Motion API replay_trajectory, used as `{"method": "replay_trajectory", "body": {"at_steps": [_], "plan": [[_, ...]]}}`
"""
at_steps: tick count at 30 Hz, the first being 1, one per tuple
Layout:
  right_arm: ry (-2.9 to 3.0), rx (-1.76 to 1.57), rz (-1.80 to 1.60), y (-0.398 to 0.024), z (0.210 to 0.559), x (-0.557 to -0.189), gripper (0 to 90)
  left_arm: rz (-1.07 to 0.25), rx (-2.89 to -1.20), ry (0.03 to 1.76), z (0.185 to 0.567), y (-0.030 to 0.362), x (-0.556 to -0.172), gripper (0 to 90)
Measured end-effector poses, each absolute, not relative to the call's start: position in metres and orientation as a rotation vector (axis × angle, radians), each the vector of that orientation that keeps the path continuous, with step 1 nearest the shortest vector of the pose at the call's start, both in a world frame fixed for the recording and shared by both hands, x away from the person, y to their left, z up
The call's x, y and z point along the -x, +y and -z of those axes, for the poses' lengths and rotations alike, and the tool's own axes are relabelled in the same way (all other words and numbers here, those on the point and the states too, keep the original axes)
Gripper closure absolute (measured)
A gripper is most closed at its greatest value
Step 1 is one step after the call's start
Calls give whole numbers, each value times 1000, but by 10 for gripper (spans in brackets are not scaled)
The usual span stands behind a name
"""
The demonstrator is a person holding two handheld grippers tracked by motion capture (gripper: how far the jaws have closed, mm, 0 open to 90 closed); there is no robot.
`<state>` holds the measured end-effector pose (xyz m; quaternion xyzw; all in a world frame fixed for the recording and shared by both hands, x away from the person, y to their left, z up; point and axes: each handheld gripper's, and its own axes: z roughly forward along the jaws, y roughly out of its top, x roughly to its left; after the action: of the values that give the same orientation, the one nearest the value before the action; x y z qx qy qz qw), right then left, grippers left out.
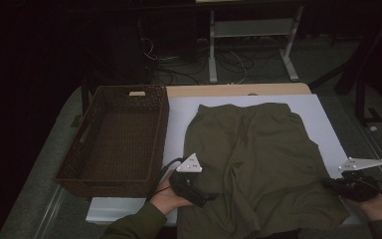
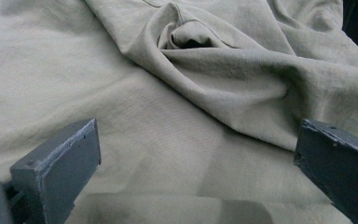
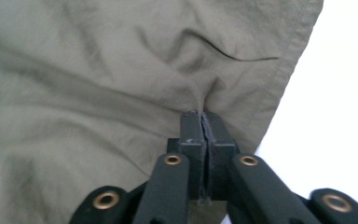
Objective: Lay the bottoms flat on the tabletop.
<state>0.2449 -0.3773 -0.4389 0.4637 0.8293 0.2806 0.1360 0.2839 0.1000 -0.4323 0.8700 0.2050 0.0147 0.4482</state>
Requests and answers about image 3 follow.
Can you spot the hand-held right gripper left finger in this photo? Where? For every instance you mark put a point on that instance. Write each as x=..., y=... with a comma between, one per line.
x=194, y=146

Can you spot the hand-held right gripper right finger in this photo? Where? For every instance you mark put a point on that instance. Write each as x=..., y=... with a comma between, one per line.
x=219, y=149

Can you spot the olive green pants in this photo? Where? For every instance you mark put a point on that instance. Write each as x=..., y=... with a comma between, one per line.
x=74, y=93

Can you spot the white table board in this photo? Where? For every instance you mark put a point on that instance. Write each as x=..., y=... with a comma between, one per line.
x=338, y=93

